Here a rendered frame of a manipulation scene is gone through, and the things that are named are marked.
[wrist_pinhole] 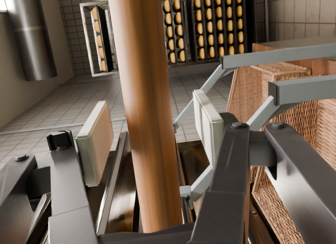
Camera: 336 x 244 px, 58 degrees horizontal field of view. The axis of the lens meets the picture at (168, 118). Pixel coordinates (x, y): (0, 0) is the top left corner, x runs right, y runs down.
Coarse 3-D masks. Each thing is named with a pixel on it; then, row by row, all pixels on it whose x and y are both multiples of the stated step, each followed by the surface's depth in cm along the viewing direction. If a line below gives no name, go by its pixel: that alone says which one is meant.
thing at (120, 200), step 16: (128, 144) 170; (128, 160) 157; (112, 176) 128; (128, 176) 146; (112, 192) 115; (128, 192) 137; (112, 208) 108; (128, 208) 128; (112, 224) 102; (128, 224) 121
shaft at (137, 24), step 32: (128, 0) 16; (160, 0) 17; (128, 32) 17; (160, 32) 17; (128, 64) 17; (160, 64) 18; (128, 96) 18; (160, 96) 18; (128, 128) 19; (160, 128) 19; (160, 160) 19; (160, 192) 20; (160, 224) 21
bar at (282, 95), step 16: (288, 48) 108; (304, 48) 106; (320, 48) 106; (224, 64) 106; (240, 64) 106; (256, 64) 107; (208, 80) 108; (288, 80) 63; (304, 80) 61; (320, 80) 60; (272, 96) 62; (288, 96) 60; (304, 96) 61; (320, 96) 61; (256, 112) 63; (272, 112) 62; (176, 128) 113; (256, 128) 63; (176, 144) 96; (208, 176) 66; (192, 192) 67; (192, 208) 68
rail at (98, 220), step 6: (120, 138) 170; (114, 156) 148; (114, 162) 141; (108, 180) 126; (108, 186) 121; (102, 198) 113; (102, 204) 109; (102, 210) 105; (96, 222) 100; (96, 228) 96
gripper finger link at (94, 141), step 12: (96, 108) 20; (108, 108) 22; (96, 120) 18; (108, 120) 21; (84, 132) 16; (96, 132) 17; (108, 132) 21; (84, 144) 16; (96, 144) 17; (108, 144) 20; (84, 156) 16; (96, 156) 17; (84, 168) 16; (96, 168) 16; (84, 180) 16; (96, 180) 16
